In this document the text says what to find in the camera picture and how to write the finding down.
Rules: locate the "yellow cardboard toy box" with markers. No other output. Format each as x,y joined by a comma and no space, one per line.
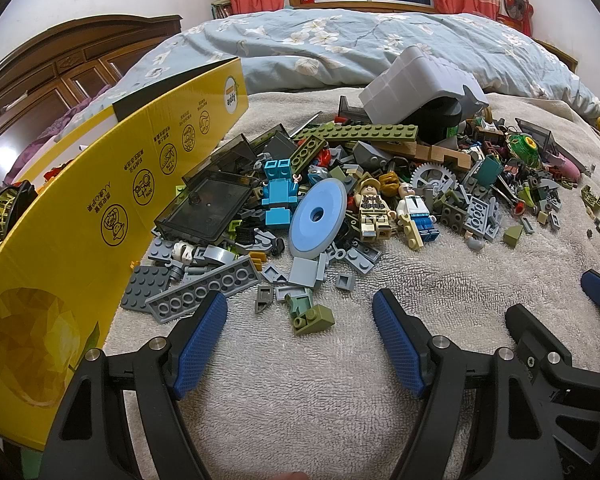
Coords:
66,261

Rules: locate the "olive lattice lego piece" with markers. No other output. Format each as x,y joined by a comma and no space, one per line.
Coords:
590,199

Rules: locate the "grey lego gear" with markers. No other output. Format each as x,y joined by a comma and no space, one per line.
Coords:
434,176

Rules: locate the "white coat minifigure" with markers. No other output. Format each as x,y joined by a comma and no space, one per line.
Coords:
414,218

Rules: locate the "pink lego piece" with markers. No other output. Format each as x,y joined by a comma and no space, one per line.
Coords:
562,166

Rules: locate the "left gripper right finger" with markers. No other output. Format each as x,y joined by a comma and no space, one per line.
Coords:
510,437

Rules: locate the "olive slope lego brick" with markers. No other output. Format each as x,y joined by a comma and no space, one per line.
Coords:
316,319

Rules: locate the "blue blocky minifigure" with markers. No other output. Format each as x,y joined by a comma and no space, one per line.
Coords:
280,193

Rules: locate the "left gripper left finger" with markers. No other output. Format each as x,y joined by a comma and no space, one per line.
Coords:
90,436

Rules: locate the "long grey lego plate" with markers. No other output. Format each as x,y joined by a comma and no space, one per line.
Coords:
184,299

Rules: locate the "dark grey square plate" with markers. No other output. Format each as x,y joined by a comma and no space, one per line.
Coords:
144,282

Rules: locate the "sand green lego piece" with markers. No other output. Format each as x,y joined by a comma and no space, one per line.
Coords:
298,304

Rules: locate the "tan long lego brick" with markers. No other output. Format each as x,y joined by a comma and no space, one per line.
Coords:
428,153

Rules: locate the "blue plastic disc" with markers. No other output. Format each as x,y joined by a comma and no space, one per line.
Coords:
317,219

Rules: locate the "red electric fan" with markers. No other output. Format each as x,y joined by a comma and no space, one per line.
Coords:
518,15

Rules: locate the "smoky transparent lego panel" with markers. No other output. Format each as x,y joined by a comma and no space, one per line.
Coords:
205,208

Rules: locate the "long olive lego plate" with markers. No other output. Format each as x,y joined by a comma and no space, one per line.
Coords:
368,133

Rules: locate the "dark wooden headboard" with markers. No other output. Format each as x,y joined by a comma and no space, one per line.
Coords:
65,65

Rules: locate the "light blue floral quilt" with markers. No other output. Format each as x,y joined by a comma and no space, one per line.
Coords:
316,48

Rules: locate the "tan safari minifigure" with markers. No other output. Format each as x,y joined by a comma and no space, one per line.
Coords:
374,214

